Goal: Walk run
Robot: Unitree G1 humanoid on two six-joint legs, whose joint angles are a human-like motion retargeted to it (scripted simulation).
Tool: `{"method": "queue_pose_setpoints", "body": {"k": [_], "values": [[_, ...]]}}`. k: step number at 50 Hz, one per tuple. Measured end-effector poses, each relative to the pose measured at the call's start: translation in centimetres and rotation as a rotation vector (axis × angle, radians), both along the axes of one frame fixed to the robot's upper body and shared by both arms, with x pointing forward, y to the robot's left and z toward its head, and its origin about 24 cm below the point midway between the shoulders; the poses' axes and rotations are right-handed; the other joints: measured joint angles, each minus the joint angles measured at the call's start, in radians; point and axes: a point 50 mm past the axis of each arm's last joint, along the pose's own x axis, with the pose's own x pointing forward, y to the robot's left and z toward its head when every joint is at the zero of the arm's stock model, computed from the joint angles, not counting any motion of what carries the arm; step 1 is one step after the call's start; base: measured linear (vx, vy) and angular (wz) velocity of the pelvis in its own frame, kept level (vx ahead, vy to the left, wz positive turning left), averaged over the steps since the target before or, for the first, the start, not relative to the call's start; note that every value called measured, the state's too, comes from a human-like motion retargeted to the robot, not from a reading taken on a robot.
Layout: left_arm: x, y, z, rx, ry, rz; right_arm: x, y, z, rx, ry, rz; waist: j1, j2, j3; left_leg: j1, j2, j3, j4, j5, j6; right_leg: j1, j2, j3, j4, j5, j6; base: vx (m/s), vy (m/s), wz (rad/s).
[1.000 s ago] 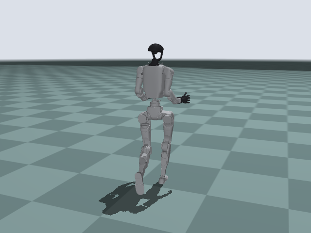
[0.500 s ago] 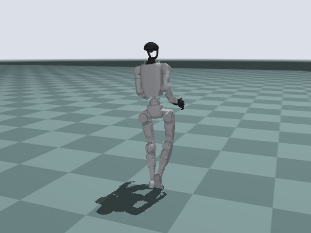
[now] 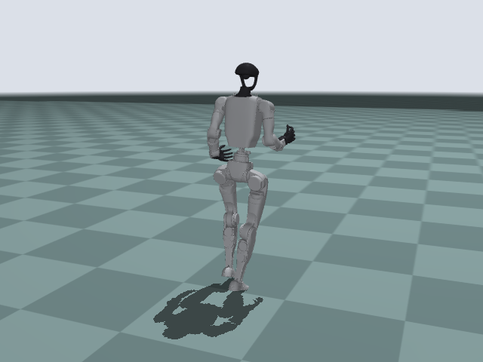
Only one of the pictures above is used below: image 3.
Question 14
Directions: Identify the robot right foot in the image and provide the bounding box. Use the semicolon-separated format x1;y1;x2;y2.
229;279;249;291

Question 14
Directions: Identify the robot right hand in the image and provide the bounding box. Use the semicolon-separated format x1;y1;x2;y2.
278;124;295;145

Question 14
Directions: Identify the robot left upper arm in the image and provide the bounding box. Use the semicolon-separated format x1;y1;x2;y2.
208;97;228;140

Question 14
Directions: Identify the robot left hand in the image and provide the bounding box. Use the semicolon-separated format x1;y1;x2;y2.
213;145;233;162

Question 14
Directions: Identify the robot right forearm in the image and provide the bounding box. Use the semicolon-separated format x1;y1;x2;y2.
269;134;286;151

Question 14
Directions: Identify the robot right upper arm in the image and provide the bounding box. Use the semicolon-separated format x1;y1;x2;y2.
257;99;275;146

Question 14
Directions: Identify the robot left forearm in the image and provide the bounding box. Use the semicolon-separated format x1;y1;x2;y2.
207;128;220;158

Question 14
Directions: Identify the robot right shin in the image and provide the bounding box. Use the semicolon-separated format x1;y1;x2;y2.
234;227;257;283

